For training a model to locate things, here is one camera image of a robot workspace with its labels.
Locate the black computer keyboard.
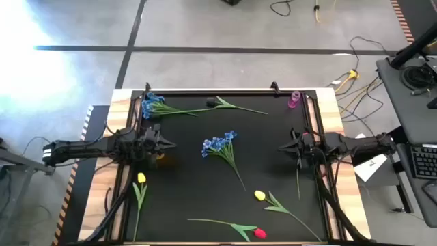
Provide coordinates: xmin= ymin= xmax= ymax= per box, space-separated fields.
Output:
xmin=409 ymin=145 xmax=437 ymax=180

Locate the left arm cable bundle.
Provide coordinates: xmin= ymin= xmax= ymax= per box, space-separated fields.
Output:
xmin=83 ymin=163 xmax=134 ymax=244

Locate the black aluminium table frame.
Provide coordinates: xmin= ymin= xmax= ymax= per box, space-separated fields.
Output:
xmin=115 ymin=88 xmax=343 ymax=245

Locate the yellow extension cable plug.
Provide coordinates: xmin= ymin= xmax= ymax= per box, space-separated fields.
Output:
xmin=334 ymin=69 xmax=383 ymax=113

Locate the black looped floor cable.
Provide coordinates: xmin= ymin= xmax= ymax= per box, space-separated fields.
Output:
xmin=269 ymin=0 xmax=292 ymax=17

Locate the green flower stem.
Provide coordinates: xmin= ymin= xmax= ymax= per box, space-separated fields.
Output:
xmin=206 ymin=96 xmax=268 ymax=115

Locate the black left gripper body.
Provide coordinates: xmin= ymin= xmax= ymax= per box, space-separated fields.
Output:
xmin=136 ymin=123 xmax=163 ymax=163

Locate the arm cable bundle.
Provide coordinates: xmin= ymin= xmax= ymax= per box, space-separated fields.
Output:
xmin=313 ymin=160 xmax=371 ymax=243
xmin=83 ymin=163 xmax=134 ymax=244

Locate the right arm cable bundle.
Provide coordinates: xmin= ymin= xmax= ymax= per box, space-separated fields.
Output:
xmin=313 ymin=160 xmax=371 ymax=243

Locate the purple glass vase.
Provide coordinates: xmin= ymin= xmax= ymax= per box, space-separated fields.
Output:
xmin=287 ymin=90 xmax=302 ymax=109

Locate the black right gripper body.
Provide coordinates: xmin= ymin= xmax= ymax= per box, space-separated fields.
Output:
xmin=290 ymin=128 xmax=320 ymax=169

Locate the white paper box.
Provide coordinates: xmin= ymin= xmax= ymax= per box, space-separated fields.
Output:
xmin=352 ymin=132 xmax=389 ymax=183

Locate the red artificial tulip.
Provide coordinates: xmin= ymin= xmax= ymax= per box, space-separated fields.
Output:
xmin=186 ymin=217 xmax=268 ymax=243

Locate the blue artificial flower bunch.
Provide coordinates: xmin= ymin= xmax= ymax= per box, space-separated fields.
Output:
xmin=201 ymin=130 xmax=247 ymax=192
xmin=141 ymin=91 xmax=216 ymax=120

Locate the grey metal stand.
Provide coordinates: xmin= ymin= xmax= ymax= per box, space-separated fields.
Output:
xmin=0 ymin=136 xmax=55 ymax=176

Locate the black floor mat striped edge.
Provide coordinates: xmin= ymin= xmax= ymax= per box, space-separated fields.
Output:
xmin=51 ymin=105 xmax=111 ymax=246
xmin=390 ymin=0 xmax=437 ymax=44

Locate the yellow artificial tulip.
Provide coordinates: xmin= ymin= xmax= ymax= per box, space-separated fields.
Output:
xmin=253 ymin=189 xmax=322 ymax=243
xmin=132 ymin=172 xmax=148 ymax=243

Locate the thin yellow floor cable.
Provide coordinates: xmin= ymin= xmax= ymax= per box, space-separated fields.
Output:
xmin=313 ymin=0 xmax=337 ymax=24

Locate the black stand pole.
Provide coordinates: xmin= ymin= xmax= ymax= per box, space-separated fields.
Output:
xmin=390 ymin=22 xmax=437 ymax=69

